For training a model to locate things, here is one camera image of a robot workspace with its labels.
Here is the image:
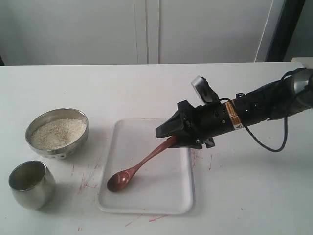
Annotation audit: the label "black cable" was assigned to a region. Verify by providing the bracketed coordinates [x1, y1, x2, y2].
[217, 70, 301, 153]

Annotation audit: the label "dark vertical post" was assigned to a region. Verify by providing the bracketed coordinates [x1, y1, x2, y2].
[265, 0, 306, 62]

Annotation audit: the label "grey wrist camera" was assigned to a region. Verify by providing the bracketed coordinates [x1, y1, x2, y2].
[191, 76, 219, 104]

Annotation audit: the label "brown wooden spoon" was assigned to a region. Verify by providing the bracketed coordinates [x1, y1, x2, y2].
[107, 136, 177, 192]

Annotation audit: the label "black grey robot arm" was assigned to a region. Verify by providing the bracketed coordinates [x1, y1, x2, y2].
[156, 68, 313, 152]

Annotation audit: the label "white rectangular tray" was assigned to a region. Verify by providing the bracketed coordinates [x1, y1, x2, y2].
[98, 119, 194, 215]

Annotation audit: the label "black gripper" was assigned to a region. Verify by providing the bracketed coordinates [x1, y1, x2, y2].
[155, 100, 244, 149]

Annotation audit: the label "steel bowl of rice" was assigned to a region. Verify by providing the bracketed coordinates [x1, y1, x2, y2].
[25, 108, 89, 159]

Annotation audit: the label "small steel cup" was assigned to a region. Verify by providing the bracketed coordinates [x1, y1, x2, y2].
[8, 161, 56, 210]

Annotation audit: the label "white cabinet doors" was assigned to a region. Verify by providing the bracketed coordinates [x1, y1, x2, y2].
[0, 0, 273, 65]

